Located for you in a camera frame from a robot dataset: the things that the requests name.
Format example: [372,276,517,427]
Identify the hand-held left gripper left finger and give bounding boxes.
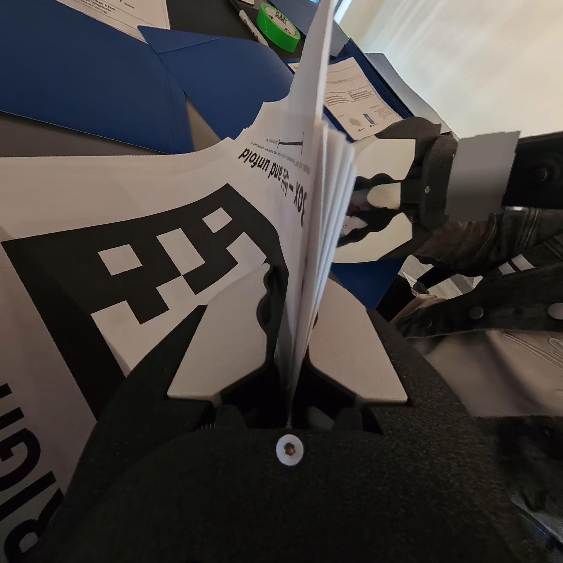
[167,263,283,402]

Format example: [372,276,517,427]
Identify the black and white marker pen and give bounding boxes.
[229,0,270,47]

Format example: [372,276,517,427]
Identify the thin bundle of paper pages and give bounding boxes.
[281,0,358,425]

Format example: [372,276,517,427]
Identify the open blue paper folder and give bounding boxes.
[0,0,192,155]

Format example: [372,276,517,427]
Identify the green tape roll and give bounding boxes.
[256,3,302,51]

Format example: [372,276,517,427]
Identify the person's pale shirt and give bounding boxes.
[409,328,563,419]

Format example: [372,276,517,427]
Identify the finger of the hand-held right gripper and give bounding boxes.
[350,134,425,207]
[332,207,416,264]

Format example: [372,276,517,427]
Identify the white printed document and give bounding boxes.
[56,0,171,31]

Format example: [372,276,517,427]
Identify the stack of printed marker sheets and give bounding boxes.
[0,99,311,563]

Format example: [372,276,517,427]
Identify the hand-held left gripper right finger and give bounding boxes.
[306,278,410,406]

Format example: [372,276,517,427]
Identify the blue cardboard sheets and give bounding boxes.
[0,0,311,157]

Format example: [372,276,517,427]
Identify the white instruction leaflet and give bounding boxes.
[288,56,398,142]

